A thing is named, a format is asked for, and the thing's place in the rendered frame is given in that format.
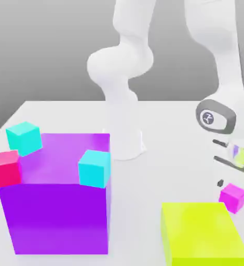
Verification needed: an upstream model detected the large purple box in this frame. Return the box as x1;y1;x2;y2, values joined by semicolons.
0;132;112;256

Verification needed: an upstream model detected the small turquoise cube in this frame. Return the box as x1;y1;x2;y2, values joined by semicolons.
5;121;43;157

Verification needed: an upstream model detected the small cyan cube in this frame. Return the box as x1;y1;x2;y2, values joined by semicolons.
77;149;112;189

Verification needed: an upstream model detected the small red cube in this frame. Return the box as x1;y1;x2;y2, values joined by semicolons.
0;150;23;189

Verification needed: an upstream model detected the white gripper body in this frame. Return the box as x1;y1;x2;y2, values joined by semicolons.
213;155;244;184

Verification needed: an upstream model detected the small magenta cube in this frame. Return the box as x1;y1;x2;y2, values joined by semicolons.
218;182;244;215

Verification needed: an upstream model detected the large yellow box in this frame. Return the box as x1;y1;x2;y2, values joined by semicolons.
160;202;244;266

